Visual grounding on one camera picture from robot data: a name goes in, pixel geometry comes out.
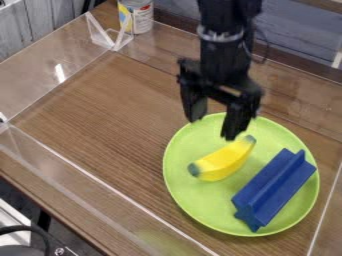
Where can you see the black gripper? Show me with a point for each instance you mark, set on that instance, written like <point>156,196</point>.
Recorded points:
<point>218,76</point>

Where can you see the yellow toy banana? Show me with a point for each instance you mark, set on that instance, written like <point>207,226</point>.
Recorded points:
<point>223,162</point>

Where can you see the blue plastic block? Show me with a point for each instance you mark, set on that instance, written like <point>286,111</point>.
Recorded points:
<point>271,188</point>

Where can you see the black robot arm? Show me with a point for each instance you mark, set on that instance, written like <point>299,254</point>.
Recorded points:
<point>228,16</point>

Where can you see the green round plate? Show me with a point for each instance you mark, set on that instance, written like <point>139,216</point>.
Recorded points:
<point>206,200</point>

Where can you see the clear acrylic enclosure wall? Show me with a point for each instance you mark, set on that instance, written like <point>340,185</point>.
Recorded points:
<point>89,115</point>

